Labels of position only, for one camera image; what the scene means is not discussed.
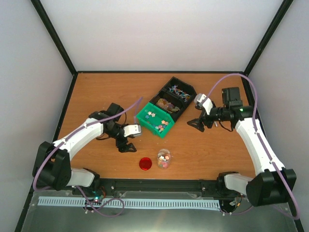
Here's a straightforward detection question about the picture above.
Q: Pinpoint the red jar lid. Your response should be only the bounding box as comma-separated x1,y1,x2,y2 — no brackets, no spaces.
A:
139,157,152,171

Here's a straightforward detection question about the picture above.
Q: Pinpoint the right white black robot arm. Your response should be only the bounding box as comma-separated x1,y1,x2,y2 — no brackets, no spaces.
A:
187,87,296,206

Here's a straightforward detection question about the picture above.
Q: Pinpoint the black bin with lollipops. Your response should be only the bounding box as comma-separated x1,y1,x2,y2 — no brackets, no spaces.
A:
162,76,197,107

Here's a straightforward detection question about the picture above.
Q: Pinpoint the metal sheet panel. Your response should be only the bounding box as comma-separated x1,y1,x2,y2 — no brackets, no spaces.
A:
15,193,298,232

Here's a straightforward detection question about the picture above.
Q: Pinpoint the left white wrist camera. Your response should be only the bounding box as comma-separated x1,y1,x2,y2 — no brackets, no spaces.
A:
123,124,142,137

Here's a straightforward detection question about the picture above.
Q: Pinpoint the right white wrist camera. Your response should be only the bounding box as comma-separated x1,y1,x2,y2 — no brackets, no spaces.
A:
194,93,214,115

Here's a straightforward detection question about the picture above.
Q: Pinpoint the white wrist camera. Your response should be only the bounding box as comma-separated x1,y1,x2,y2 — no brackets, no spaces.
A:
194,93,214,115
123,124,142,137

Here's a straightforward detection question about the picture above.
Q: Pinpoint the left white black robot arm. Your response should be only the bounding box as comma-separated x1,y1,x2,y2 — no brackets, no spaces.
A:
32,103,141,195

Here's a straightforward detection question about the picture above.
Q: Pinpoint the black aluminium frame rail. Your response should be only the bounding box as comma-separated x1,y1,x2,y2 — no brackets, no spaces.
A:
31,177,289,198

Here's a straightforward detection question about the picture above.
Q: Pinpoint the clear plastic jar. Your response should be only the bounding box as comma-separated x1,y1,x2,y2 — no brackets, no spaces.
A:
157,149,171,169

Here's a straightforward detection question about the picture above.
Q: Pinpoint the black bin with popsicle candies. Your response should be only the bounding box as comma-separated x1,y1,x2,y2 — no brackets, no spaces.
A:
150,90,187,122

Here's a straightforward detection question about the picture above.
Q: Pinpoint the green plastic candy bin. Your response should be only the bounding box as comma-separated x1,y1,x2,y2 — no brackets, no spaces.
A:
136,102,175,138

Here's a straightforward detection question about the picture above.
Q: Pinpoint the light blue slotted cable duct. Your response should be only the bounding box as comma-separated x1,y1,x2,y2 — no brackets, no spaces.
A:
37,196,220,211

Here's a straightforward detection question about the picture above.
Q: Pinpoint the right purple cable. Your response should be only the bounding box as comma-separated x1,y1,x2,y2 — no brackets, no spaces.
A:
197,72,301,220

